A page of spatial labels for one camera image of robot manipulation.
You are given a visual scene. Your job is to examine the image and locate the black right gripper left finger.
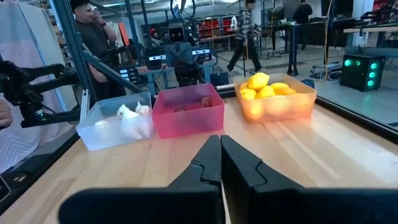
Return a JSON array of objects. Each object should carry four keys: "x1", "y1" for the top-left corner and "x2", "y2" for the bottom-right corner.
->
[{"x1": 58, "y1": 134, "x2": 225, "y2": 224}]

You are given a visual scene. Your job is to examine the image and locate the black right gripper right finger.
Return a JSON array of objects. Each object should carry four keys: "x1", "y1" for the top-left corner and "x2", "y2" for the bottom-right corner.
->
[{"x1": 220, "y1": 134, "x2": 398, "y2": 224}]

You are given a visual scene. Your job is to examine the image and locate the white garlic bulb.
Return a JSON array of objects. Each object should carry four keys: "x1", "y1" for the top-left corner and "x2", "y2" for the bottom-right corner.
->
[
  {"x1": 120, "y1": 115, "x2": 154, "y2": 141},
  {"x1": 135, "y1": 101, "x2": 151, "y2": 116},
  {"x1": 116, "y1": 104, "x2": 141, "y2": 121}
]

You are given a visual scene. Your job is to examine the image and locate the yellow lemon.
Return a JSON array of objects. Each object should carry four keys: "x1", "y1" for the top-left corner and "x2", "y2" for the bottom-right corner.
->
[
  {"x1": 255, "y1": 85, "x2": 277, "y2": 100},
  {"x1": 247, "y1": 72, "x2": 271, "y2": 91},
  {"x1": 245, "y1": 100, "x2": 266, "y2": 121},
  {"x1": 275, "y1": 87, "x2": 299, "y2": 96},
  {"x1": 239, "y1": 88, "x2": 258, "y2": 101}
]

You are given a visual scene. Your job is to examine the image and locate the orange object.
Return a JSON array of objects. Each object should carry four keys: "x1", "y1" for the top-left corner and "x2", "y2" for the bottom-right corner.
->
[{"x1": 269, "y1": 82, "x2": 290, "y2": 91}]

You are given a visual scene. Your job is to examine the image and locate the pink plastic basket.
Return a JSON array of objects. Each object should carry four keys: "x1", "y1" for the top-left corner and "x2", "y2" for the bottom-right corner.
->
[{"x1": 151, "y1": 83, "x2": 225, "y2": 139}]

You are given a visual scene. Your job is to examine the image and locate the orange plastic basket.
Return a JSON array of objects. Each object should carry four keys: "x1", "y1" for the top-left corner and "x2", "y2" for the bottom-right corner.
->
[{"x1": 233, "y1": 73, "x2": 318, "y2": 123}]

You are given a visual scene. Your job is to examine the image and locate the clear plastic basket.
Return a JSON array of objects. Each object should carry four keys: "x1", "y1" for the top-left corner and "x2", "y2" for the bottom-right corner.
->
[{"x1": 76, "y1": 91, "x2": 155, "y2": 152}]

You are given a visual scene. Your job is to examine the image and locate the grey robot with screen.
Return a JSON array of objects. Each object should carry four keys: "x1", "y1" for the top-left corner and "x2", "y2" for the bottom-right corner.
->
[{"x1": 146, "y1": 0, "x2": 217, "y2": 88}]

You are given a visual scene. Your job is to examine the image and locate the blue table leg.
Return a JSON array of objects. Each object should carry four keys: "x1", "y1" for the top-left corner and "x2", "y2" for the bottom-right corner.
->
[{"x1": 287, "y1": 24, "x2": 300, "y2": 77}]

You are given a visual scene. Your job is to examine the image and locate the black computer green fans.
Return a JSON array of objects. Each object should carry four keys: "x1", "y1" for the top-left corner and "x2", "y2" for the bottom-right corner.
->
[{"x1": 340, "y1": 53, "x2": 386, "y2": 93}]

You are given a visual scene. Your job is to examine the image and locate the white patterned fabric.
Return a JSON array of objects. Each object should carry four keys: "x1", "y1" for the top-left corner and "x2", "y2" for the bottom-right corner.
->
[{"x1": 0, "y1": 0, "x2": 80, "y2": 174}]

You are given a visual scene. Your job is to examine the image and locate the person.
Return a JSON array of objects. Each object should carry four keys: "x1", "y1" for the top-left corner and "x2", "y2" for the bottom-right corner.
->
[
  {"x1": 0, "y1": 99, "x2": 14, "y2": 128},
  {"x1": 292, "y1": 0, "x2": 314, "y2": 52},
  {"x1": 226, "y1": 0, "x2": 262, "y2": 73},
  {"x1": 68, "y1": 0, "x2": 127, "y2": 100}
]

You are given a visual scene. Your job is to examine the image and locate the red storage bins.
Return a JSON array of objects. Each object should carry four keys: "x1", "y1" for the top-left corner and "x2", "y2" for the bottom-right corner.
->
[{"x1": 197, "y1": 17, "x2": 234, "y2": 40}]

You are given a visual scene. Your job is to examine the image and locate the wooden desk top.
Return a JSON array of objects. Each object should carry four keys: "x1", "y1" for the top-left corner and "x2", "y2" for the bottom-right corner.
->
[{"x1": 343, "y1": 26, "x2": 398, "y2": 34}]

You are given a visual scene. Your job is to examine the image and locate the blue metal post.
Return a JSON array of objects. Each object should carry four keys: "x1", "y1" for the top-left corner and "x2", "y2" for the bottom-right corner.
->
[{"x1": 51, "y1": 0, "x2": 98, "y2": 105}]

